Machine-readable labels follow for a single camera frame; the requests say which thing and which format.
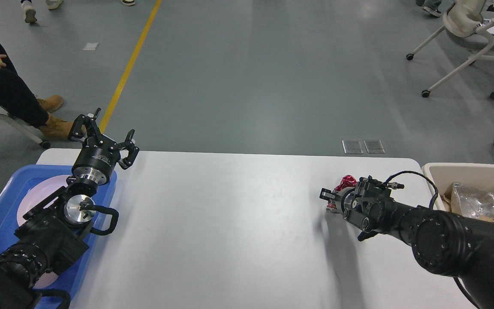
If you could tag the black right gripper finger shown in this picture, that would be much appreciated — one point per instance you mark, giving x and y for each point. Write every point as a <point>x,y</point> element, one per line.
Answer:
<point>330,195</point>

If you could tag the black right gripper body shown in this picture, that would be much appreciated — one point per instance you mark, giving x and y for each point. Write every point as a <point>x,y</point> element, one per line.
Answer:
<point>345,199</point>

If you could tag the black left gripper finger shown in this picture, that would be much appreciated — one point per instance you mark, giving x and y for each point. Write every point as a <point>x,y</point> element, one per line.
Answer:
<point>86,131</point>
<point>126,152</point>

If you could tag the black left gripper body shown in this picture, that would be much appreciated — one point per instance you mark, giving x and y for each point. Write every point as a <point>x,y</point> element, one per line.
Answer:
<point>95,164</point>

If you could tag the red foil wrapper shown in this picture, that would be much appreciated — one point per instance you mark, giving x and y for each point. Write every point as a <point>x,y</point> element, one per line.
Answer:
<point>347,181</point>

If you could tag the pink plate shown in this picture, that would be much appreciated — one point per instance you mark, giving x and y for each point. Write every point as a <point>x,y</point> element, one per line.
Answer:
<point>38,193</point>

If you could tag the brown paper bag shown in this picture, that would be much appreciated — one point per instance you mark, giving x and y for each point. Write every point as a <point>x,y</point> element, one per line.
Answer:
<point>446,198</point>

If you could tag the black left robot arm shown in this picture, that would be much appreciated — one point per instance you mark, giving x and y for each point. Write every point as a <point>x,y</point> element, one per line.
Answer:
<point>52,239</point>

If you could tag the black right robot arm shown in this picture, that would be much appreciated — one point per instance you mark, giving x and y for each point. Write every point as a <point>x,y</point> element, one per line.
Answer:
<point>443,243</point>

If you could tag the white chair at left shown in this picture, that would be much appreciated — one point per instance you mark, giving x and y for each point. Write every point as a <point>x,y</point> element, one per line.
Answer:
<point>22,128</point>

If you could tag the paper scrap on floor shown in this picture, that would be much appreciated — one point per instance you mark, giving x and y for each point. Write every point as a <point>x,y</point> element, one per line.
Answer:
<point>90,46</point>

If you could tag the seated person in black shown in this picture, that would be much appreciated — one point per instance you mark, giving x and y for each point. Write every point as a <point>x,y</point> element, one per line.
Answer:
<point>19,100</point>

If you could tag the beige plastic bin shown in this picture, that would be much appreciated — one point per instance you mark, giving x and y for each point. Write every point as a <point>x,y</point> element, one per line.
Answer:
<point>443,175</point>

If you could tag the white office chair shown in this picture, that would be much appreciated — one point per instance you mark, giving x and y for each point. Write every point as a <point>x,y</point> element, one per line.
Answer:
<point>465,26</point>

